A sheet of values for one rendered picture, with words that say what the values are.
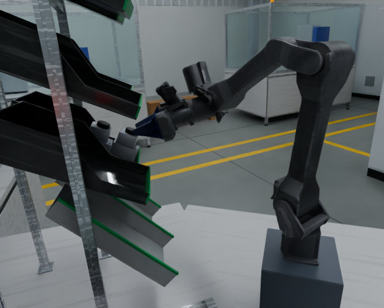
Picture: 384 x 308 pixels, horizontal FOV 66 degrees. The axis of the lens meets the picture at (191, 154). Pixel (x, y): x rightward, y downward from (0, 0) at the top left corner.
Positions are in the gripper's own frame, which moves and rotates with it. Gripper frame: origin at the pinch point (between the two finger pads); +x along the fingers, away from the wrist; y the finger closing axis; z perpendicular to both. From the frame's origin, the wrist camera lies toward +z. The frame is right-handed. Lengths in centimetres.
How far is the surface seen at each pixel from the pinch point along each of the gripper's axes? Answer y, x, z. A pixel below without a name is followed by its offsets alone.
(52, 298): 10, 37, -34
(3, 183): -66, 87, -19
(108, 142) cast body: 4.1, 9.3, -0.4
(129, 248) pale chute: 23.0, 7.9, -17.4
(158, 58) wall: -859, 38, 12
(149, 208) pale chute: -4.8, 8.3, -24.2
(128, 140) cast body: 2.6, 5.1, -1.6
